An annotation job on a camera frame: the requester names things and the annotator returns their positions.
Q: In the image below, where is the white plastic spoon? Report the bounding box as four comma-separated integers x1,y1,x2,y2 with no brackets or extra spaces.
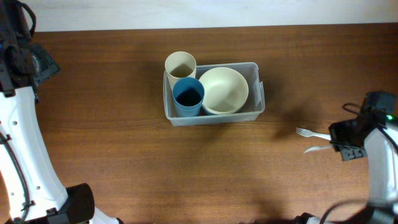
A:
304,144,333,154

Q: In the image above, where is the white plastic fork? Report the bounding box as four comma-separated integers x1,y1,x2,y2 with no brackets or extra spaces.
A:
295,128,331,141

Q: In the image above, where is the clear plastic container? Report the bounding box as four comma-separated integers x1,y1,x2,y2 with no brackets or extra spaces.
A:
163,62,266,126

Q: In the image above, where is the cream bowl back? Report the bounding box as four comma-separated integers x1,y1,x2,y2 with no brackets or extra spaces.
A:
199,67,249,114

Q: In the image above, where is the cream cup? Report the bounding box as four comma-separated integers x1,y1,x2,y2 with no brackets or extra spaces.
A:
165,51,197,83

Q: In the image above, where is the blue cup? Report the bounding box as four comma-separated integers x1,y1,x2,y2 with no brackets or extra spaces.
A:
172,77,205,117

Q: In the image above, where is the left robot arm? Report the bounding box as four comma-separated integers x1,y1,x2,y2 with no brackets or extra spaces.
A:
1,1,122,223

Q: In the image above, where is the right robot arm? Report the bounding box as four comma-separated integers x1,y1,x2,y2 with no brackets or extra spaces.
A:
294,91,397,223

